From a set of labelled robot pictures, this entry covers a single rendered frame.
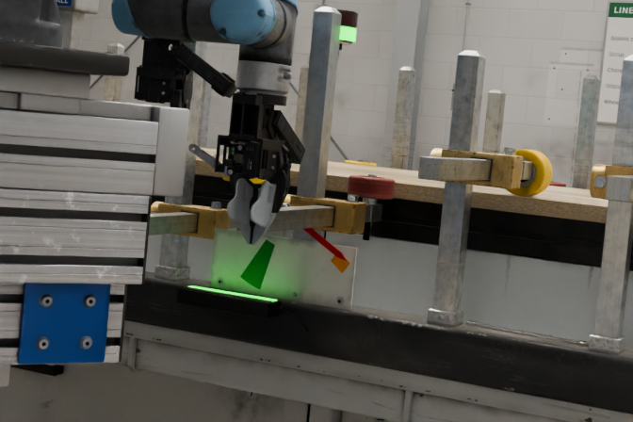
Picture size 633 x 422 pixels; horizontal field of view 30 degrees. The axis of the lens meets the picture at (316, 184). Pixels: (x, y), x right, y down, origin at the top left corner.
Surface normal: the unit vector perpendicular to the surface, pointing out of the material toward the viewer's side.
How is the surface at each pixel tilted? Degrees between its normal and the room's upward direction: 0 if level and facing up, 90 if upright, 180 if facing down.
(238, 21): 89
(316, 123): 90
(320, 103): 90
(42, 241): 90
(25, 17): 73
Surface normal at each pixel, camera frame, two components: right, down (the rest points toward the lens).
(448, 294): -0.42, 0.01
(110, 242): 0.50, 0.09
